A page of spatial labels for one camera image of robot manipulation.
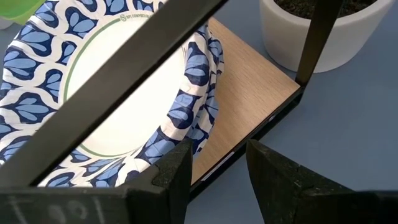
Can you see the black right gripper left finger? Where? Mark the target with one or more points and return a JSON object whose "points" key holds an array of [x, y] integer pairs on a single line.
{"points": [[168, 186]]}

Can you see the green plant in white pot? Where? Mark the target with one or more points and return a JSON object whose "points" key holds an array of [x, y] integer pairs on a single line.
{"points": [[289, 34]]}

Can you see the wooden shelf with black frame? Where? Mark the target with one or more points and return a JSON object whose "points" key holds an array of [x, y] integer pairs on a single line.
{"points": [[248, 93]]}

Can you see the blue table mat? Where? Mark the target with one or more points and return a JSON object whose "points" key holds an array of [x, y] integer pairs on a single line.
{"points": [[342, 124]]}

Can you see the green plastic bowl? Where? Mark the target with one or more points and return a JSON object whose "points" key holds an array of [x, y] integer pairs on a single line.
{"points": [[15, 9]]}

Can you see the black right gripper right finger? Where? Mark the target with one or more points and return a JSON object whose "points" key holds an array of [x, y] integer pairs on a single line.
{"points": [[295, 196]]}

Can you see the blue patterned paper bowl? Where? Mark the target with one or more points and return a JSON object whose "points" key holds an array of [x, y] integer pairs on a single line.
{"points": [[214, 105], [149, 105]]}

